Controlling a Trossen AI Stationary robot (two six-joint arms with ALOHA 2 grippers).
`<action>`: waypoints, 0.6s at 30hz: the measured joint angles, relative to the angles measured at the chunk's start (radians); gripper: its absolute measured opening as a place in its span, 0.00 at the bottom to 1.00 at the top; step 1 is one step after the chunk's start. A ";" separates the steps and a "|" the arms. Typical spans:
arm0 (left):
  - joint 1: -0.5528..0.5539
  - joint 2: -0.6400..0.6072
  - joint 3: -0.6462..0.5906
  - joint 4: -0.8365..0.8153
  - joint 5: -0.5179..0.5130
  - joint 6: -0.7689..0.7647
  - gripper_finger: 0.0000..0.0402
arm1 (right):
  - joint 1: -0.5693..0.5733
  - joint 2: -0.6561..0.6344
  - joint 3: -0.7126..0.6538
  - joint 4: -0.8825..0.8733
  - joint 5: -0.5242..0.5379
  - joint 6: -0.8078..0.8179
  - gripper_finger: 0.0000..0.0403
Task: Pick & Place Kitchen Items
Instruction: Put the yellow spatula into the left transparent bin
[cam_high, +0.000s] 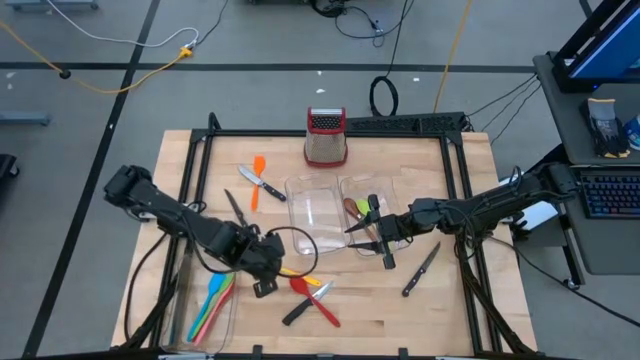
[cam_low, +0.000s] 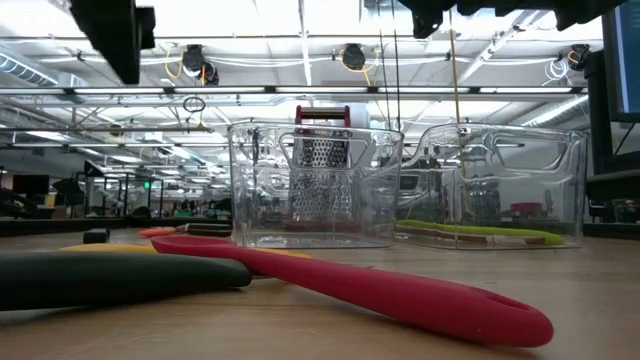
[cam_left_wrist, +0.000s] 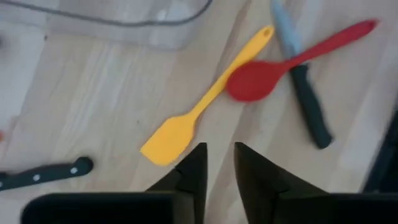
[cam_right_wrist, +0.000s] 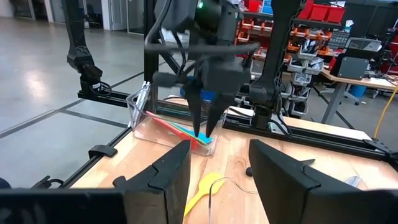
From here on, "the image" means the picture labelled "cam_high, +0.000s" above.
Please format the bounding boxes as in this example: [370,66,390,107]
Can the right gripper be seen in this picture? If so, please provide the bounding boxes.
[344,193,444,271]

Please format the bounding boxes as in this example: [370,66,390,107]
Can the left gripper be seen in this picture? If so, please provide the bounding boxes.
[227,223,286,300]

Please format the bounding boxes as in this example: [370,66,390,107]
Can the green silicone spoon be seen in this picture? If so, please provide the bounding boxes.
[355,197,401,252]

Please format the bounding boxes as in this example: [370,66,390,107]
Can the brown wooden spoon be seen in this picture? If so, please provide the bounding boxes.
[342,196,379,244]

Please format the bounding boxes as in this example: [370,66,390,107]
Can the red silicone spatula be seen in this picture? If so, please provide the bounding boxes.
[195,287,238,348]

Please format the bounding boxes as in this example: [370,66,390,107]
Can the green silicone spatula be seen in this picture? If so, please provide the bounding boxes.
[189,273,235,345]

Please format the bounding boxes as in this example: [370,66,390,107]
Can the slim black-handled knife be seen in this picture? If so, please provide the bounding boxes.
[401,241,442,298]

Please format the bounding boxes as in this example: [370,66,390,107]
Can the knife with thick black handle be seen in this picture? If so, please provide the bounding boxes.
[281,280,335,327]

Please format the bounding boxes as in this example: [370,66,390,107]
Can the pink silicone spatula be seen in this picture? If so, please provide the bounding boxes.
[192,284,237,347]

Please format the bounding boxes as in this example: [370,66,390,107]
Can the clear plastic bin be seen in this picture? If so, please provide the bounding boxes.
[283,171,353,257]
[338,172,414,259]
[159,249,240,354]

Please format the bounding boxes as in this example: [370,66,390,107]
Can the red silicone spoon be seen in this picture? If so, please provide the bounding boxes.
[288,276,342,330]

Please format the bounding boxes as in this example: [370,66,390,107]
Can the black-bladed knife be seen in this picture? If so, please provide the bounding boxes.
[223,188,251,231]

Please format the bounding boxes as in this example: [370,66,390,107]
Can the wide silver blade knife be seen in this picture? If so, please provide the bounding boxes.
[237,164,288,203]

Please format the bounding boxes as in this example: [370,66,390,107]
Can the orange silicone spatula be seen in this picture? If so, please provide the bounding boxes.
[249,154,268,213]

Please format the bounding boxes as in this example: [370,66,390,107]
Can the red and steel box grater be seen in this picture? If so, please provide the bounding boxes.
[303,105,349,169]

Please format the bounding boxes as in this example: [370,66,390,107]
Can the white box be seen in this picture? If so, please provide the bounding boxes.
[498,171,560,232]

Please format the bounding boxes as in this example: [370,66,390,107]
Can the grey equipment cart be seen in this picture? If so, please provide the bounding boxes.
[531,49,640,291]

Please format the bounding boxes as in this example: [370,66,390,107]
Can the black keyboard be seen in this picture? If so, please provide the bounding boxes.
[578,169,640,220]

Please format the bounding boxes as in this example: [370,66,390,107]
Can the grey and black work glove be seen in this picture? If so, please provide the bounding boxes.
[579,97,632,160]

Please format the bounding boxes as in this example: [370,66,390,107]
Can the black caster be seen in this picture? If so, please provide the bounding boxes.
[0,153,21,182]

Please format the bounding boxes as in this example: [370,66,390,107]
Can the grey metal floor base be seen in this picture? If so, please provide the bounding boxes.
[3,0,100,12]
[0,111,52,128]

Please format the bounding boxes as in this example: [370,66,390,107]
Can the blue and white container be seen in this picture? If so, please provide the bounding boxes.
[623,113,640,151]

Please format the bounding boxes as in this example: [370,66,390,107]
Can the blue screen monitor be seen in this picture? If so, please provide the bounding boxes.
[567,0,640,84]

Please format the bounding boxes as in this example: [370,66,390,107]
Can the yellow cable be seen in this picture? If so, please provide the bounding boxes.
[432,0,475,114]
[0,19,195,96]

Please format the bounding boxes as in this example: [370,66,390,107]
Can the white cable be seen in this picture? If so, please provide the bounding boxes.
[47,0,200,50]

